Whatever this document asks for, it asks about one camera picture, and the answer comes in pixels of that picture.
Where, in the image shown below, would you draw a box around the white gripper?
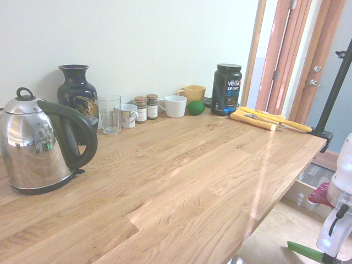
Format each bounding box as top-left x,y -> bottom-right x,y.
315,210 -> 352,264

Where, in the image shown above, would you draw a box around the green black scissors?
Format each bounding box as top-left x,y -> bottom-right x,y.
287,240 -> 325,262

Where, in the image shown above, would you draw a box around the large wooden drawer white front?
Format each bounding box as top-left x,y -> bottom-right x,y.
233,180 -> 352,264

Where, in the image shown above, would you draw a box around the black Ulanzi clamp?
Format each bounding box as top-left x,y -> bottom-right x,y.
306,125 -> 334,153

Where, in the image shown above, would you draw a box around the metal spoon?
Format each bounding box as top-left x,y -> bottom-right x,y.
243,113 -> 293,130

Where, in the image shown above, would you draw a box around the black clamp pole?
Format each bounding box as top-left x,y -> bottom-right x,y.
315,38 -> 352,133

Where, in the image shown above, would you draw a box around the yellow folded cloth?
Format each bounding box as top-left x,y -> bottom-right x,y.
229,106 -> 288,132

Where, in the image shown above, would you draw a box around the black Vega protein tub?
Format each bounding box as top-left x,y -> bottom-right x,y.
211,63 -> 243,117

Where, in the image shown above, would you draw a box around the green lime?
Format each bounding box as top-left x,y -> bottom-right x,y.
186,100 -> 206,116

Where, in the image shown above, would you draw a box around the yellow mug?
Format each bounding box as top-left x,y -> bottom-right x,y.
176,85 -> 207,107

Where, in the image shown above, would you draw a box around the plain white cup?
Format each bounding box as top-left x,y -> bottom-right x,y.
157,95 -> 188,119

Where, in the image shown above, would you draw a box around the brown lid spice jar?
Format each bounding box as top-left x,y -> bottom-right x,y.
134,96 -> 147,124
146,93 -> 159,120

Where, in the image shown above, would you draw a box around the small printed white cup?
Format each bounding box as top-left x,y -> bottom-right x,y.
120,103 -> 139,129

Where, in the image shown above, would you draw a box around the clear drinking glass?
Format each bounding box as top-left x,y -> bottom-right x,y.
97,94 -> 122,135

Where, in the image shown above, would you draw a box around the dark blue painted vase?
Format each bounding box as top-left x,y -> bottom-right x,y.
57,64 -> 99,133

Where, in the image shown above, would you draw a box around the stainless steel electric kettle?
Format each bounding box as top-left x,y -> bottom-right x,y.
0,87 -> 99,195

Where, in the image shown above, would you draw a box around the red wrist mount bracket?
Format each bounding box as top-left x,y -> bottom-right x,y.
307,181 -> 331,206

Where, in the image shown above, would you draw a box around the yellow handled utensil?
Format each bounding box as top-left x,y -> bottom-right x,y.
238,106 -> 313,134

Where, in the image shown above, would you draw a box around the black camera stand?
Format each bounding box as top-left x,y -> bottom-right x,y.
305,8 -> 352,155

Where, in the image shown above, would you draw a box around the light wood door frame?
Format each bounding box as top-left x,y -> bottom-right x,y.
241,0 -> 268,107

